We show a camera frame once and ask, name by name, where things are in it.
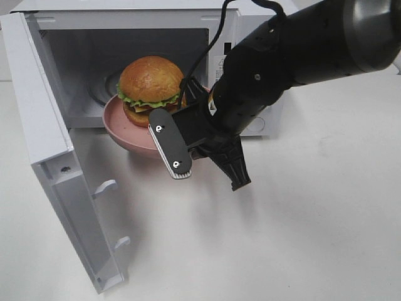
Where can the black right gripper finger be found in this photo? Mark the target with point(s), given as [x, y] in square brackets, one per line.
[230, 160]
[193, 92]

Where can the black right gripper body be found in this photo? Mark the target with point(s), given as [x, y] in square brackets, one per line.
[217, 124]

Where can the round door release button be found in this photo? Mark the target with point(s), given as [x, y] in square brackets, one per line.
[257, 125]

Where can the burger with lettuce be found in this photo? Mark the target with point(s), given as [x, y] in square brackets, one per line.
[148, 83]

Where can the pink round plate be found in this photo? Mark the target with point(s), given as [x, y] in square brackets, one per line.
[127, 135]

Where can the white microwave door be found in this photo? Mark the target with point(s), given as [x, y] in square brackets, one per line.
[38, 89]

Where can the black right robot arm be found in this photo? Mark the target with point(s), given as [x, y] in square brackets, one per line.
[255, 71]

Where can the glass microwave turntable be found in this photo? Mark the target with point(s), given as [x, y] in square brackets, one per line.
[102, 85]

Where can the white microwave oven body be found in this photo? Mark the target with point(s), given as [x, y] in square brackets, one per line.
[87, 36]

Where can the white adjacent table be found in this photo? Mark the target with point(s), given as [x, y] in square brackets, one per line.
[335, 39]

